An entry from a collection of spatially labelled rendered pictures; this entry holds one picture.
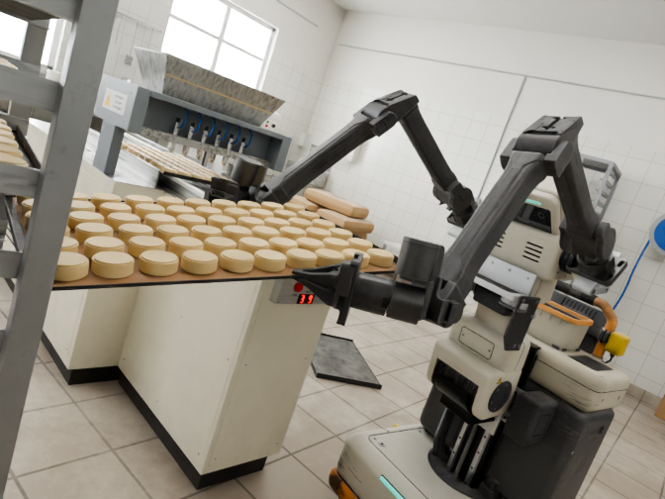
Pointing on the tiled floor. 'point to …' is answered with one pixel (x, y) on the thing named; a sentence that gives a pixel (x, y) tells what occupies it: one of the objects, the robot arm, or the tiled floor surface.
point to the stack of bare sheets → (341, 362)
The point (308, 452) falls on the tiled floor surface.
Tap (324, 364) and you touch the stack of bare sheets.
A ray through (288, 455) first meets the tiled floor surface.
